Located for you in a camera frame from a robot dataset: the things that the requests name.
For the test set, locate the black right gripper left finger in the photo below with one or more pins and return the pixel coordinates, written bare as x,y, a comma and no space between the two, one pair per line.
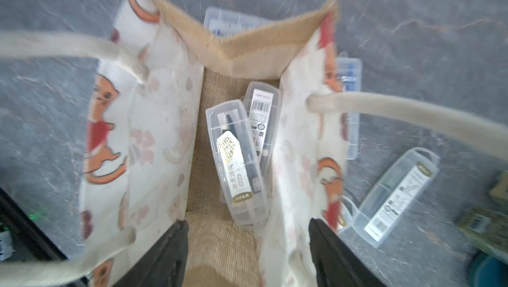
164,264

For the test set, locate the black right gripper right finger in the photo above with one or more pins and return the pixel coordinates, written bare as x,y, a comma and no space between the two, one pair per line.
336,264

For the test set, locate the burlap canvas tote bag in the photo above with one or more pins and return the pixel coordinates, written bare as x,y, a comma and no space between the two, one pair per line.
148,161

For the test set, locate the clear compass case gold label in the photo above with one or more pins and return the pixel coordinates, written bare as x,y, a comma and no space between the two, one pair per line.
262,103

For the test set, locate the clear compass case white label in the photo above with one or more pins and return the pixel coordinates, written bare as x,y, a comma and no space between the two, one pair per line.
374,218

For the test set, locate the clear compass case blue insert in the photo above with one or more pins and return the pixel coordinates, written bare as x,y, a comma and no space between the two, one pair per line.
350,74

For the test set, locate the clear compass case under bag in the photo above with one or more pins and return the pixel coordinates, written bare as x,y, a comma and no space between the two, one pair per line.
225,23

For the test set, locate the teal round lid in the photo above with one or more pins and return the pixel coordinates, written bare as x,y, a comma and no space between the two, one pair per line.
486,271

